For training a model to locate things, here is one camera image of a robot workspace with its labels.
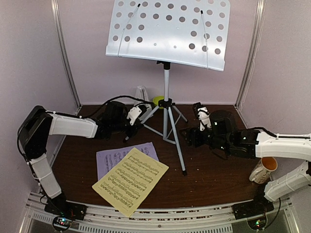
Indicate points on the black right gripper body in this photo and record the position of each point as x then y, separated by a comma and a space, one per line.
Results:
198, 141

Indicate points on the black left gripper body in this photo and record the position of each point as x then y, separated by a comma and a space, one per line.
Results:
130, 133

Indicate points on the yellow sheet music page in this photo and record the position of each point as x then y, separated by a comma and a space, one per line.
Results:
130, 181

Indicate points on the light blue folding music stand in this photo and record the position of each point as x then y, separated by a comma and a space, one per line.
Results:
187, 32

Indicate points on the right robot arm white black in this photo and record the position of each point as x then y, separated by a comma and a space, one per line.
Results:
219, 131

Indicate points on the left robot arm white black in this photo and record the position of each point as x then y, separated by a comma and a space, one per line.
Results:
40, 124

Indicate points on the purple sheet music page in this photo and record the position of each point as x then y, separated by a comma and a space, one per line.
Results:
107, 159

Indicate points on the white metronome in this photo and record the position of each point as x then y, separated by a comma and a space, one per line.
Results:
141, 93

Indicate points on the green plastic bowl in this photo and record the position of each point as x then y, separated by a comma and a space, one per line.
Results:
157, 99

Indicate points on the white mug orange inside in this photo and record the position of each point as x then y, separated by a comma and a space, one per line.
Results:
262, 171

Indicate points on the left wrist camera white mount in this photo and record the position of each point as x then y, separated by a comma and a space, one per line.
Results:
137, 112

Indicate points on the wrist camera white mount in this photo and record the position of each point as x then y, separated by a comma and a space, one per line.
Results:
202, 114
137, 112

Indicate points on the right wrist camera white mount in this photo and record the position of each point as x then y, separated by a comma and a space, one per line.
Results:
202, 114

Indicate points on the right aluminium corner post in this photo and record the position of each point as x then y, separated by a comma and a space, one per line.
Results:
250, 63

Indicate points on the aluminium corner post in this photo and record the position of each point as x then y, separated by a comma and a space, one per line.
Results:
64, 54
250, 63

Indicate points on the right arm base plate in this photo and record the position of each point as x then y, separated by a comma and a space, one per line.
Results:
251, 208

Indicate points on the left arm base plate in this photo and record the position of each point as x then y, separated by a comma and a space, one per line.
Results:
67, 209

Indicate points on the front aluminium frame rail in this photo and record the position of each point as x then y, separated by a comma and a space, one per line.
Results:
207, 219

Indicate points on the left aluminium corner post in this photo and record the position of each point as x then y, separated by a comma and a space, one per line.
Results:
64, 54

